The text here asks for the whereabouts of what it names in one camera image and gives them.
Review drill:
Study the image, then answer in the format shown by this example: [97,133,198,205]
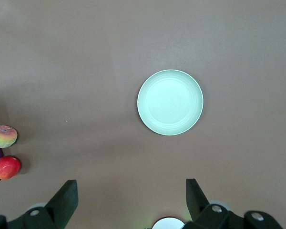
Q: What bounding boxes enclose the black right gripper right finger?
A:
[186,178,283,229]

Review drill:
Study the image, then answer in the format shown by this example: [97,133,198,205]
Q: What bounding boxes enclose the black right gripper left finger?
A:
[0,180,78,229]

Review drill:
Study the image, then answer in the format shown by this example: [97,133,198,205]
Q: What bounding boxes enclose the red pomegranate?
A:
[0,155,21,181]

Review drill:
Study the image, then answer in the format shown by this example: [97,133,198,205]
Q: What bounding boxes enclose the yellow-pink peach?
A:
[0,125,18,148]

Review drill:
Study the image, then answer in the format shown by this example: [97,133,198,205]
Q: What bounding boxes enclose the light green round plate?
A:
[137,69,204,136]

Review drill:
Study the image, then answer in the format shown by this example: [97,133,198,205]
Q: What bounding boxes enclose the large table cover mat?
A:
[0,0,286,229]

